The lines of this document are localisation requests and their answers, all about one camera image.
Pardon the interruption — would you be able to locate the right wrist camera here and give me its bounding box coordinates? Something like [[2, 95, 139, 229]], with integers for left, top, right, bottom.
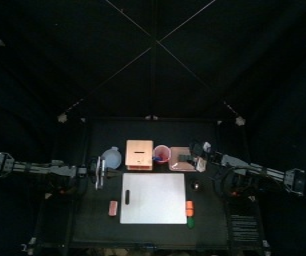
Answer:
[[190, 142, 206, 158]]

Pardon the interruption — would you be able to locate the pink rectangular block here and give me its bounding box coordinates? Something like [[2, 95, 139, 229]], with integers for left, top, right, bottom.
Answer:
[[108, 200, 119, 217]]

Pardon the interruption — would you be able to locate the wooden box with red drawer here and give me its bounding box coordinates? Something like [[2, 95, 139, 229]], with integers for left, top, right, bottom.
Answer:
[[124, 139, 155, 171]]

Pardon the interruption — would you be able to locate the red plastic cup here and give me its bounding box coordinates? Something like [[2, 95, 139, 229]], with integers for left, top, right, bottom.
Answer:
[[152, 145, 173, 164]]

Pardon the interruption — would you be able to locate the orange and green toy piece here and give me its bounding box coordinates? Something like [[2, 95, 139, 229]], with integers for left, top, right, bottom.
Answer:
[[186, 200, 197, 230]]

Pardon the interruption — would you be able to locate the white cutting board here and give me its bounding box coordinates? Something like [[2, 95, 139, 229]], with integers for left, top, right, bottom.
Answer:
[[119, 172, 189, 225]]

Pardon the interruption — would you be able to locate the thin diagonal brace cable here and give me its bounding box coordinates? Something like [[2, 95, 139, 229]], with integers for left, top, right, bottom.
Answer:
[[62, 0, 217, 117], [106, 0, 242, 118]]

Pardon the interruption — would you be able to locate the black printed label sticker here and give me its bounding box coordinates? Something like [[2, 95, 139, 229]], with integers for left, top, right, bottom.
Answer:
[[230, 214, 262, 248]]

